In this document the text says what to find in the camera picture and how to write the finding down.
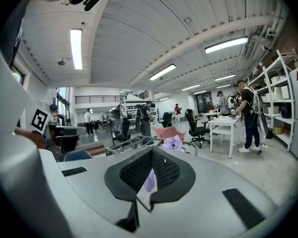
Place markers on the lilac clothes garment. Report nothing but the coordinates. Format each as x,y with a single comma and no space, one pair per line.
173,144

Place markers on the round dark ceiling fixture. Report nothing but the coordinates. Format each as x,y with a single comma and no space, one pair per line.
62,62

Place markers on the cardboard box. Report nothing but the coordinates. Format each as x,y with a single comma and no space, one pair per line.
278,130

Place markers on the blue bag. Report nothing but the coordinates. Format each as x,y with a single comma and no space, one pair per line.
286,112

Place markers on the white display shelf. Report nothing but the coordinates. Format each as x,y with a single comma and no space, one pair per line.
132,109

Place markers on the black office chair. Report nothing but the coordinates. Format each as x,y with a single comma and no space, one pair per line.
167,119
123,133
195,126

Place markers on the blue chair seat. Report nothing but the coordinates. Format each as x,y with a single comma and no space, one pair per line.
78,155

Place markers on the pink laundry basket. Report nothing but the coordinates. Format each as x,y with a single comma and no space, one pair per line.
167,131

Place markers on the long ceiling light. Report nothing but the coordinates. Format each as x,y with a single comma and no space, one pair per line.
191,87
76,49
225,77
162,72
226,44

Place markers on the black standing fan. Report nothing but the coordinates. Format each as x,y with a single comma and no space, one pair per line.
263,118

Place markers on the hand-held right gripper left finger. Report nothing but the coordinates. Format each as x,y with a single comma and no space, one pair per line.
136,172

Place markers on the metal drying rack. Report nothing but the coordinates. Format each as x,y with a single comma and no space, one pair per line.
136,142

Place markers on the person's left forearm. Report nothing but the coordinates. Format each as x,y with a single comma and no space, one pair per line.
22,132

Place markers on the white metal shelf rack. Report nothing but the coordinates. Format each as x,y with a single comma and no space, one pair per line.
275,83

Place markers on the wooden step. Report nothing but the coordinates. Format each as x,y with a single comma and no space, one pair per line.
95,149

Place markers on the black balcony railing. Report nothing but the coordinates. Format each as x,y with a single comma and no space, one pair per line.
99,99

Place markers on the white table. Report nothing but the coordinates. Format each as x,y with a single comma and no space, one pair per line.
223,124

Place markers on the white storage box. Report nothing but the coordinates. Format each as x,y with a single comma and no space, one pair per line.
276,93
285,92

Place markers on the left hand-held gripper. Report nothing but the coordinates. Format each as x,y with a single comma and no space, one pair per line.
40,121

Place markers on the person's dark shirt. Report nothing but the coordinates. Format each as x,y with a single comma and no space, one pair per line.
13,21

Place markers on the grey desk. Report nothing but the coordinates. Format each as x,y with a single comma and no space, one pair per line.
69,130

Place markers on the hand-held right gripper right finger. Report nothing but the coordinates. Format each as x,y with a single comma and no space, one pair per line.
171,175

